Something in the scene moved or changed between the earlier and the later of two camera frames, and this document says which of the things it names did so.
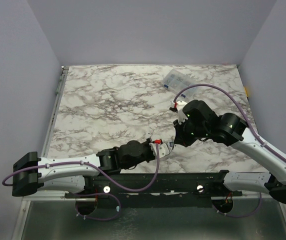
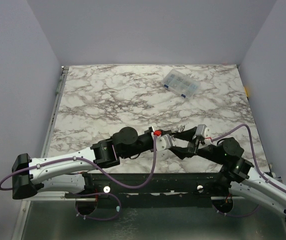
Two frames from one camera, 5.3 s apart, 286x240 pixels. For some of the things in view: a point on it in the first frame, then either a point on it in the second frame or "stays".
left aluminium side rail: x=58 y=97 stays
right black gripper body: x=180 y=135 -> x=194 y=146
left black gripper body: x=146 y=155 -> x=144 y=140
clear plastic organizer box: x=176 y=83 stays
